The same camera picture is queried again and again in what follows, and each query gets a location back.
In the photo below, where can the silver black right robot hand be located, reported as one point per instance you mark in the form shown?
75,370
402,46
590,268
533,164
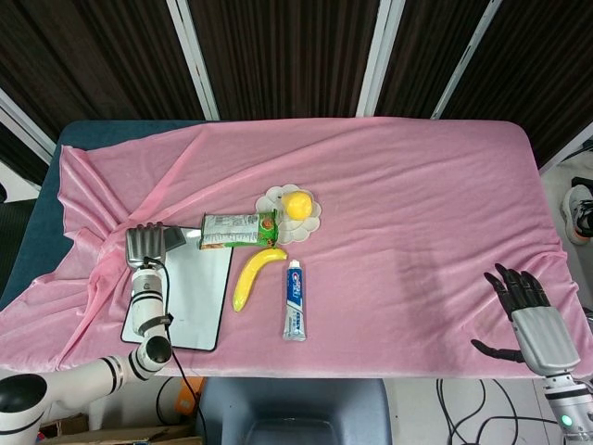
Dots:
537,324

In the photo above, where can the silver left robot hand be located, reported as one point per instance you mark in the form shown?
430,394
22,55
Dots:
146,245

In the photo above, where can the black board eraser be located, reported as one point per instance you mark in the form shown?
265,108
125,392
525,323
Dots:
175,237

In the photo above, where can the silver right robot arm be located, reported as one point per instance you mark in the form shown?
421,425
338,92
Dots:
567,403

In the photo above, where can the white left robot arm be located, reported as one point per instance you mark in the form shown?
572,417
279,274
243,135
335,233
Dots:
143,315

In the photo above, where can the green snack packet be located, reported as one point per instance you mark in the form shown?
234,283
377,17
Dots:
231,229

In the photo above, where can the yellow plastic banana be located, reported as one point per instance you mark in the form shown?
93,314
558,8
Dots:
252,278

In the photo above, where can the white sneaker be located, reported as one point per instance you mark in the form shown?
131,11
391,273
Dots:
576,213

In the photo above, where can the white flower-shaped plate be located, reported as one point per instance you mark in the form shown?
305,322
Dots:
301,229

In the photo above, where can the yellow toy apple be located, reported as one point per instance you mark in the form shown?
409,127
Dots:
297,205

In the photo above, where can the blue white toothpaste tube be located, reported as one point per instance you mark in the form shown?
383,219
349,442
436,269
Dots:
295,301

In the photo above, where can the brown cardboard box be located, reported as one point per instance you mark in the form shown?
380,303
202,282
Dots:
116,433

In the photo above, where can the pink velvet tablecloth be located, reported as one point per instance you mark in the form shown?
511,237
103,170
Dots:
394,194

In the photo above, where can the blue grey chair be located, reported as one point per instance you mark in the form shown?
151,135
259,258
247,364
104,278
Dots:
296,412

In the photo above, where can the white board with black frame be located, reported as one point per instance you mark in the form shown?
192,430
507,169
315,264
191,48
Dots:
199,296

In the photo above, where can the white partition frame post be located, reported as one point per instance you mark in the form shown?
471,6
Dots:
463,60
192,60
377,55
25,130

